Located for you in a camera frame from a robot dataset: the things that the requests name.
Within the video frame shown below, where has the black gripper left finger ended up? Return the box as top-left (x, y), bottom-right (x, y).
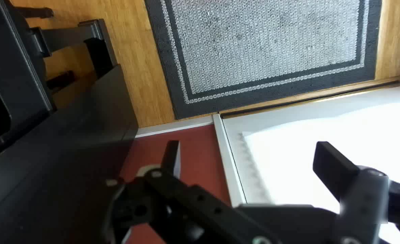
top-left (103, 140), bottom-right (237, 244)

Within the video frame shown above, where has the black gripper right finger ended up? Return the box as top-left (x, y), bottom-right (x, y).
top-left (312, 140), bottom-right (400, 244)

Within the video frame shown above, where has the white baseboard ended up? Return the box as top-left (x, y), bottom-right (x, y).
top-left (134, 114), bottom-right (215, 140)

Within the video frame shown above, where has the white door with blind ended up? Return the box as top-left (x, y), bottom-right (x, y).
top-left (211, 84), bottom-right (400, 244)

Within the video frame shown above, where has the dark wooden cabinet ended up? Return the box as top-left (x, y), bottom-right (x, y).
top-left (0, 0), bottom-right (139, 244)

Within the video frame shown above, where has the grey rug with dark border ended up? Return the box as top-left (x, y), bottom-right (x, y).
top-left (144, 0), bottom-right (384, 121)

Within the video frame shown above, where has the dark wooden stool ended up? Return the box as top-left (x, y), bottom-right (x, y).
top-left (9, 6), bottom-right (119, 96)

